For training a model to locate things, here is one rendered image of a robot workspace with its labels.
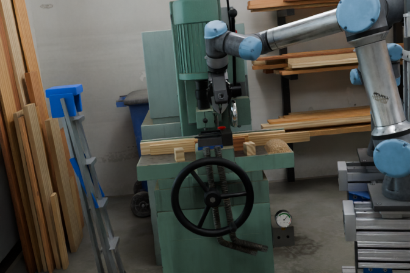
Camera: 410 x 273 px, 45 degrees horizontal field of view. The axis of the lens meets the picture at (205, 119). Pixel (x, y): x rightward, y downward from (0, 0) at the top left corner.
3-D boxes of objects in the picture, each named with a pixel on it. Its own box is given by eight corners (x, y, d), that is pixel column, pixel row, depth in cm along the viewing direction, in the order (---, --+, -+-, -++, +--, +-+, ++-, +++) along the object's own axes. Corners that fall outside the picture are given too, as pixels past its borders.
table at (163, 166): (133, 189, 180) (132, 173, 179) (143, 167, 210) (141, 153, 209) (301, 174, 180) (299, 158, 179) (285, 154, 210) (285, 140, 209)
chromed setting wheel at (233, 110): (232, 130, 210) (229, 101, 208) (230, 125, 222) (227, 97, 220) (239, 130, 210) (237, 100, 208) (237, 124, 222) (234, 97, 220)
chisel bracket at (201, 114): (197, 133, 198) (195, 111, 197) (197, 126, 212) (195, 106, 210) (216, 131, 198) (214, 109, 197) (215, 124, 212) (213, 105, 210)
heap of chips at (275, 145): (268, 153, 189) (267, 144, 188) (263, 145, 203) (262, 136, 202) (291, 152, 189) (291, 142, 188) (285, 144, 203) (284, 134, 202)
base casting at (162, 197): (155, 212, 191) (152, 189, 190) (164, 171, 248) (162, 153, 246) (271, 202, 191) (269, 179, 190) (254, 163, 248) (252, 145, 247)
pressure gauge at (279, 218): (276, 233, 187) (274, 212, 185) (274, 229, 190) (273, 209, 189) (293, 231, 187) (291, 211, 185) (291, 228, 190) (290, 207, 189)
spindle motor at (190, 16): (179, 82, 191) (171, -1, 185) (180, 78, 208) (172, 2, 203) (224, 78, 191) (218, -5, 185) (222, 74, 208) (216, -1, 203)
